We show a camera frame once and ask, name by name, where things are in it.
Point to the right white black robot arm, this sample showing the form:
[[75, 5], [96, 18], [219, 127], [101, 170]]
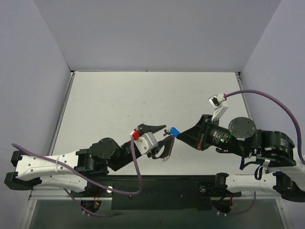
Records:
[[272, 151]]

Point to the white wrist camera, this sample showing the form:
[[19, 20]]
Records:
[[219, 104], [144, 143]]

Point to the blue capped silver key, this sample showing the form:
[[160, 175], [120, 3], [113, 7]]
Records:
[[172, 131]]

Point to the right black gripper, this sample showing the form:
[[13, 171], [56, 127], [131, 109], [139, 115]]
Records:
[[203, 132]]

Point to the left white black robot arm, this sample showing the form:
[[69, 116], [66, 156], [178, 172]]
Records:
[[76, 170]]

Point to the silver bottle opener keychain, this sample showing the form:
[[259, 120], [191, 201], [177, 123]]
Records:
[[167, 145]]

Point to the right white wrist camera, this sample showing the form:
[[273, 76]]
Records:
[[219, 104]]

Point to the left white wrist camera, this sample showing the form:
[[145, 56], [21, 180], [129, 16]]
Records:
[[144, 143]]

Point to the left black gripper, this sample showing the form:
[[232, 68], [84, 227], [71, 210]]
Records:
[[133, 143]]

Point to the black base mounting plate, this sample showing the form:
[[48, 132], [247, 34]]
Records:
[[180, 182]]

